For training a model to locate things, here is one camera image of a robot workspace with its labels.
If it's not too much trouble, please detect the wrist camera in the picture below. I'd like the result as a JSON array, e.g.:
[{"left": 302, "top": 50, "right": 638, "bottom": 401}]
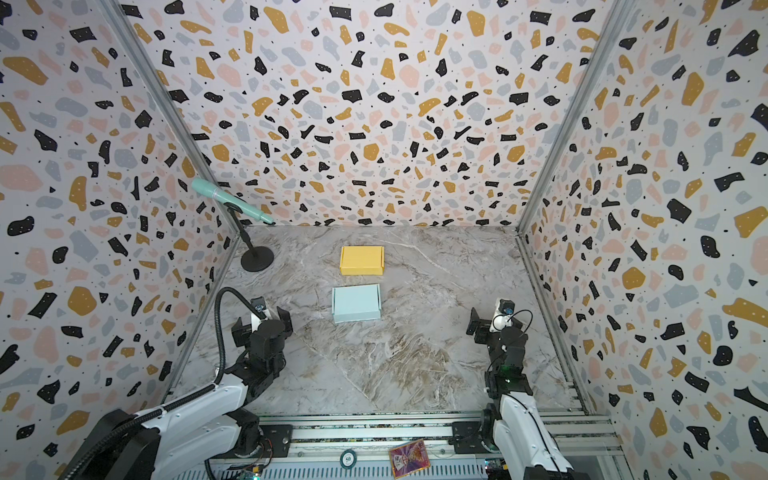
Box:
[
  {"left": 250, "top": 296, "right": 272, "bottom": 331},
  {"left": 490, "top": 299, "right": 516, "bottom": 332}
]

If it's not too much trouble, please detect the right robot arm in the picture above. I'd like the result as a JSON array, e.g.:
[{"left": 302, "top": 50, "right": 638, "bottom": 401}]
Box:
[{"left": 452, "top": 300, "right": 589, "bottom": 479}]

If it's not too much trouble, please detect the mint green microphone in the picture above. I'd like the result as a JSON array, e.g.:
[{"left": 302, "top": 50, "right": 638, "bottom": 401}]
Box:
[{"left": 190, "top": 178, "right": 275, "bottom": 225}]

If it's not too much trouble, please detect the black microphone stand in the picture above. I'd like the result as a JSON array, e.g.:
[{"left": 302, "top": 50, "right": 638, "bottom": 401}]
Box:
[{"left": 224, "top": 202, "right": 274, "bottom": 272}]

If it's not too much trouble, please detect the round teal sticker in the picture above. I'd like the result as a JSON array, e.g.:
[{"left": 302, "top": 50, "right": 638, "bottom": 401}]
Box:
[{"left": 339, "top": 449, "right": 357, "bottom": 470}]

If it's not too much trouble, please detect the colourful card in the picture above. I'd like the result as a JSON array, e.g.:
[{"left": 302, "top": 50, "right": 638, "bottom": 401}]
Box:
[{"left": 388, "top": 439, "right": 431, "bottom": 479}]

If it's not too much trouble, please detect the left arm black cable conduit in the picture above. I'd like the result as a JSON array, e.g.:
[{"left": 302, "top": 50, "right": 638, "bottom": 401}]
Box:
[{"left": 56, "top": 286, "right": 265, "bottom": 480}]

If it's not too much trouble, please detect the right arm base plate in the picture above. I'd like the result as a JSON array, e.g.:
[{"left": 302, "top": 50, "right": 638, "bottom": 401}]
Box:
[{"left": 449, "top": 419, "right": 535, "bottom": 455}]

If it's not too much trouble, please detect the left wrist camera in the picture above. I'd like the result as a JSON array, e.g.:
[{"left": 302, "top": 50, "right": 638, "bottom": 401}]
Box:
[{"left": 250, "top": 296, "right": 272, "bottom": 331}]

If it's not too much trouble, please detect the yellow paper box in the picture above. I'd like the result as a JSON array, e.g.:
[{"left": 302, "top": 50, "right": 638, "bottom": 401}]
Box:
[{"left": 340, "top": 246, "right": 385, "bottom": 276}]

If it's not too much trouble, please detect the light blue paper box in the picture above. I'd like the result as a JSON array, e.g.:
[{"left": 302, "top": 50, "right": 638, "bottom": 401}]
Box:
[{"left": 332, "top": 284, "right": 381, "bottom": 323}]

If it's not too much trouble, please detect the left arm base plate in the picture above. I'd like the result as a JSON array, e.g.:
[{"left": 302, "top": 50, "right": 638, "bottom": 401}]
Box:
[{"left": 215, "top": 424, "right": 294, "bottom": 462}]

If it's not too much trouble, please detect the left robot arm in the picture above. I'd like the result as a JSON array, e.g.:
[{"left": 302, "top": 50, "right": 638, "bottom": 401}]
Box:
[{"left": 60, "top": 308, "right": 293, "bottom": 479}]

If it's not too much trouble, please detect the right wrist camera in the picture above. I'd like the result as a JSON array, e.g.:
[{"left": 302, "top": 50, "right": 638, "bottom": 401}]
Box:
[{"left": 490, "top": 299, "right": 516, "bottom": 332}]

